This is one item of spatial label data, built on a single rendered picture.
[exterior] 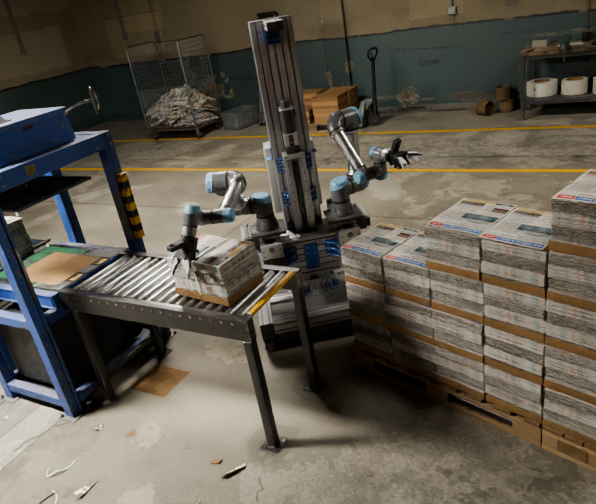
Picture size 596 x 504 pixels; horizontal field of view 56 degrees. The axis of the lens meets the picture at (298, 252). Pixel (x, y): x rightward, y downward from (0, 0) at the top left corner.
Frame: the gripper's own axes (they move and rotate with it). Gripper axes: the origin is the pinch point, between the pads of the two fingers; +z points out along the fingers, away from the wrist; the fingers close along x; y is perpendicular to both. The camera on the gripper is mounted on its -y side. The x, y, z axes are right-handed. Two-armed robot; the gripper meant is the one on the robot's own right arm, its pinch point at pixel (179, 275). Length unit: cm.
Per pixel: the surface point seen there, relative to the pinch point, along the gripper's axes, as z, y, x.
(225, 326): 21.0, 12.9, -22.5
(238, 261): -10.8, 20.5, -18.4
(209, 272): -3.6, 9.0, -10.7
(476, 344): 12, 83, -122
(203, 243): -16.9, 22.6, 9.3
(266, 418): 68, 41, -34
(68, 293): 23, 0, 88
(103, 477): 114, 2, 38
